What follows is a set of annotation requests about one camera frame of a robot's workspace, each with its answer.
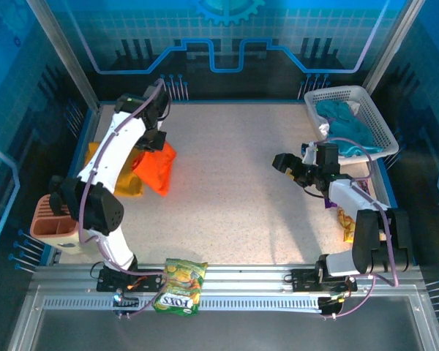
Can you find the purple snack bag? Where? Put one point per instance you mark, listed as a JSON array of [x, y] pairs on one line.
[[364, 187]]

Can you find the aluminium frame post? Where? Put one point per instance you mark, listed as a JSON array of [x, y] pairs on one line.
[[64, 55], [391, 47]]

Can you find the small black controller board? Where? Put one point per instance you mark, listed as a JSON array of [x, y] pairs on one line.
[[330, 306], [126, 302]]

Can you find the white cloth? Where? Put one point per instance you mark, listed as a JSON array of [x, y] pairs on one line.
[[354, 108], [323, 129]]

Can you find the green FOX'S snack bag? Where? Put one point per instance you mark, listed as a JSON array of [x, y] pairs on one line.
[[181, 285]]

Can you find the white plastic mesh basket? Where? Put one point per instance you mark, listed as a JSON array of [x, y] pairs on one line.
[[377, 117]]

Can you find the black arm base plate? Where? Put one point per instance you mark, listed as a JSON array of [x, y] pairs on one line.
[[303, 279], [111, 281]]

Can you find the aluminium rail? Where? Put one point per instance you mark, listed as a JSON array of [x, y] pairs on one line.
[[241, 274]]

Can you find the yellow t-shirt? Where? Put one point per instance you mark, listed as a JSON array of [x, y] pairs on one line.
[[130, 184]]

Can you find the orange t-shirt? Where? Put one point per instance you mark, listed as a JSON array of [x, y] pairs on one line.
[[155, 168]]

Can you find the yellow snack bag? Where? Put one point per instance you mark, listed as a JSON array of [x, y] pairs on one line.
[[347, 225]]

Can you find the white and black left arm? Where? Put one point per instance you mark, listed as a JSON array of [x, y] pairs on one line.
[[109, 157]]

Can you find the teal t-shirt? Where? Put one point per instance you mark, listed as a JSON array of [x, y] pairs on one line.
[[345, 126]]

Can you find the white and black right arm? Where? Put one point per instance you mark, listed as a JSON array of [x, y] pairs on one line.
[[369, 237]]

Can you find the brown and cream slotted holder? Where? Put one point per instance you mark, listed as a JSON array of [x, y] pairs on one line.
[[55, 226]]

